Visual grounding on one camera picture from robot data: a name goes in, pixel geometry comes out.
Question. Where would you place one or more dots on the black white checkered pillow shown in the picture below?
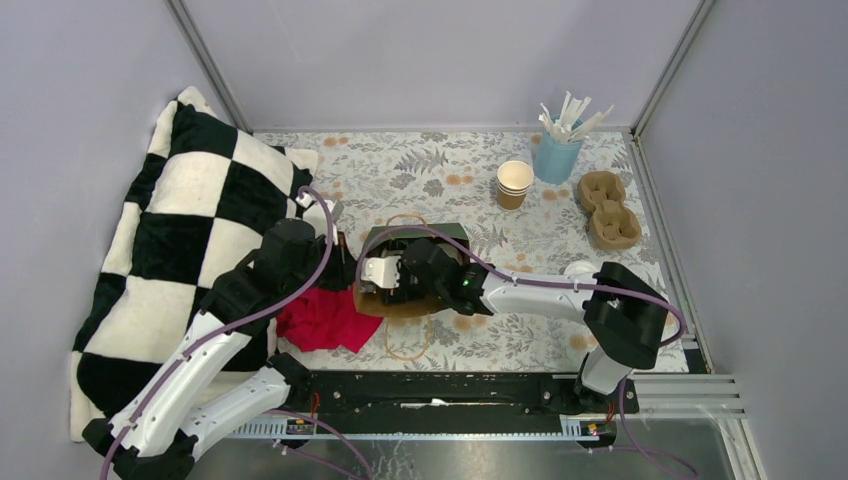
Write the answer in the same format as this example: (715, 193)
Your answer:
(203, 199)

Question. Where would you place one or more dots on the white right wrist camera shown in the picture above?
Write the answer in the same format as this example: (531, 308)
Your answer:
(381, 272)

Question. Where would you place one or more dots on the blue cup holder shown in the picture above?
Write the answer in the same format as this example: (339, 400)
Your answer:
(554, 161)

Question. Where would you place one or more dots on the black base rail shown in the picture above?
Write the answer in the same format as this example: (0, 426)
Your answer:
(413, 402)

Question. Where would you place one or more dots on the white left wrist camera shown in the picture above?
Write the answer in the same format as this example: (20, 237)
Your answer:
(322, 218)

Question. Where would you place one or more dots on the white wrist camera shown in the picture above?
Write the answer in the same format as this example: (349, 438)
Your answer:
(322, 218)
(381, 272)

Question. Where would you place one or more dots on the green paper bag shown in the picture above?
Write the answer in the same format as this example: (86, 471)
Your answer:
(367, 297)

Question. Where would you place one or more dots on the white wrapped straws bundle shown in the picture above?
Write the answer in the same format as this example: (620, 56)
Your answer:
(568, 126)

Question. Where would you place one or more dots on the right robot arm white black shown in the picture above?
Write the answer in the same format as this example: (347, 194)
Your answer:
(625, 316)

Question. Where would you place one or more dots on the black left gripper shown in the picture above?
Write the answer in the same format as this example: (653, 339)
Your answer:
(346, 266)

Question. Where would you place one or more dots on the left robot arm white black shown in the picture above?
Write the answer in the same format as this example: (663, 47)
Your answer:
(158, 417)

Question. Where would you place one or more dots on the red cloth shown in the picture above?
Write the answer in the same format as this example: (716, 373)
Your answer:
(322, 319)

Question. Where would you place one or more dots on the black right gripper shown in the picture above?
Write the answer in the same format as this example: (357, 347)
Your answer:
(404, 292)

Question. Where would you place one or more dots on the stack of paper cups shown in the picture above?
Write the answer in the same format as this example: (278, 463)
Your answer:
(514, 179)

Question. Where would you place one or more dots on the floral table mat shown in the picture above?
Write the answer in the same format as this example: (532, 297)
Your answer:
(404, 177)

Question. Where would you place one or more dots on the stack of white lids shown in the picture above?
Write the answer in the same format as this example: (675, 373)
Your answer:
(581, 267)

